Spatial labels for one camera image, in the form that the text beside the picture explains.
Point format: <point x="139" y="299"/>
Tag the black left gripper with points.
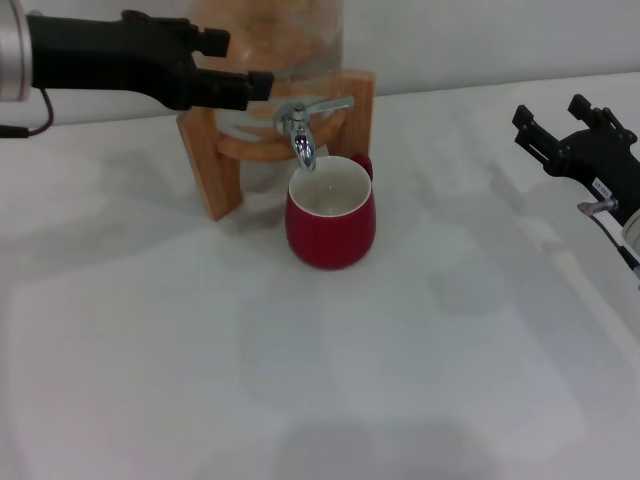
<point x="115" y="57"/>

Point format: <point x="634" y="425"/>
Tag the red ceramic cup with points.
<point x="330" y="235"/>

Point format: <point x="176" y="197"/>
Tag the wooden dispenser stand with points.
<point x="212" y="165"/>

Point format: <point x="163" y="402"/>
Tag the glass beverage dispenser jar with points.
<point x="300" y="35"/>

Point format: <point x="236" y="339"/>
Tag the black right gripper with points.
<point x="607" y="162"/>

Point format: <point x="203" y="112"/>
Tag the chrome faucet with lever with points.
<point x="302" y="145"/>

